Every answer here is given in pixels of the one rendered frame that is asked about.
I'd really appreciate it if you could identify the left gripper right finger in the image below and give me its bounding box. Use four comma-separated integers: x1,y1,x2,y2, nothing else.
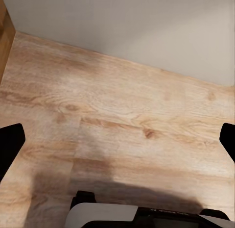
219,123,235,162

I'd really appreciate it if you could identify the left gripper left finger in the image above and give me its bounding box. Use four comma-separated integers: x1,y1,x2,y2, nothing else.
0,123,25,182

